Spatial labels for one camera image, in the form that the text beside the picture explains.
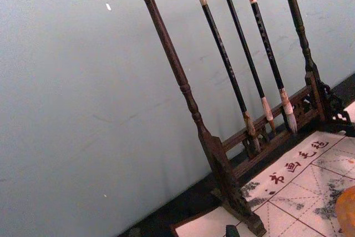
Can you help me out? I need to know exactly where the dark wooden brush rack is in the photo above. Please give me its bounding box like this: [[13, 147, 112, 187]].
[[91, 0, 355, 236]]

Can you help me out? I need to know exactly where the black brush with dark tip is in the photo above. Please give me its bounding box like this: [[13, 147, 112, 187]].
[[192, 0, 263, 156]]

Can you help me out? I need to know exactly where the thin black brush, brown tip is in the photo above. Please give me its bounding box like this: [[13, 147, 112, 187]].
[[217, 0, 277, 135]]

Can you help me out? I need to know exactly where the black brush with white tip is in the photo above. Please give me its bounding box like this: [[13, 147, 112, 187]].
[[240, 0, 298, 134]]

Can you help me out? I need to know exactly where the small dark block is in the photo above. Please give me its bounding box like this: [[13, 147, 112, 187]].
[[225, 223, 241, 237]]

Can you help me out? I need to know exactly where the white calligraphy mat with grid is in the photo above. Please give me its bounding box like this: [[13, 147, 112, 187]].
[[169, 130, 355, 237]]

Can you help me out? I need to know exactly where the orange rounded object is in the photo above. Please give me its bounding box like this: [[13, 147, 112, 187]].
[[333, 186, 355, 237]]

